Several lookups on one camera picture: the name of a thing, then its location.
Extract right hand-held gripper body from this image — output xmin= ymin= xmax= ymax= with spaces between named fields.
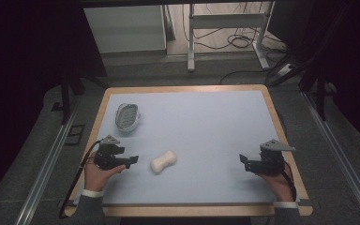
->
xmin=246 ymin=139 xmax=296 ymax=176

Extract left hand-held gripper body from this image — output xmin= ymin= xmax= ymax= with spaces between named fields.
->
xmin=93 ymin=134 xmax=131 ymax=172

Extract white soap bar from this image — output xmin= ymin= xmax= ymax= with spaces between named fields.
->
xmin=150 ymin=149 xmax=178 ymax=174

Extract grey oval soap dish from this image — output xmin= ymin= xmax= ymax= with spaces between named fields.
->
xmin=114 ymin=102 xmax=142 ymax=133

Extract person's left hand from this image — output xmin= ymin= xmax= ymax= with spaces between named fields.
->
xmin=83 ymin=160 xmax=127 ymax=192

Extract person's right hand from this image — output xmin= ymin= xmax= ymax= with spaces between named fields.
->
xmin=257 ymin=170 xmax=295 ymax=203

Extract white table mat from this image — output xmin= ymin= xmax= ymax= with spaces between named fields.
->
xmin=73 ymin=89 xmax=301 ymax=206

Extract black metal stand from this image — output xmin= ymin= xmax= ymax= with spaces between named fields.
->
xmin=298 ymin=67 xmax=338 ymax=122
xmin=50 ymin=73 xmax=111 ymax=126

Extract white power strip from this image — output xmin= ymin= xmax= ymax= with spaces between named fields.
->
xmin=277 ymin=63 xmax=296 ymax=78

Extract white cabinet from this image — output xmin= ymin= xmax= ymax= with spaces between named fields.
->
xmin=83 ymin=4 xmax=168 ymax=54

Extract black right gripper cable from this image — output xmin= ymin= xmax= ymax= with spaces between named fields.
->
xmin=281 ymin=160 xmax=298 ymax=203

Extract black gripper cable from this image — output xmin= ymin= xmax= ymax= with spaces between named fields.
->
xmin=58 ymin=139 xmax=103 ymax=220
xmin=281 ymin=160 xmax=298 ymax=203

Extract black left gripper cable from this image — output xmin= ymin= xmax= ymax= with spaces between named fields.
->
xmin=58 ymin=139 xmax=103 ymax=220

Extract aluminium rail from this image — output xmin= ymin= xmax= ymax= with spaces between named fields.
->
xmin=300 ymin=91 xmax=360 ymax=225
xmin=13 ymin=111 xmax=79 ymax=225

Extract black floor cables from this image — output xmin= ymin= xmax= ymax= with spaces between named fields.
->
xmin=181 ymin=2 xmax=290 ymax=86

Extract white metal desk frame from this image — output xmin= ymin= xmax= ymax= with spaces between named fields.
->
xmin=187 ymin=2 xmax=276 ymax=73

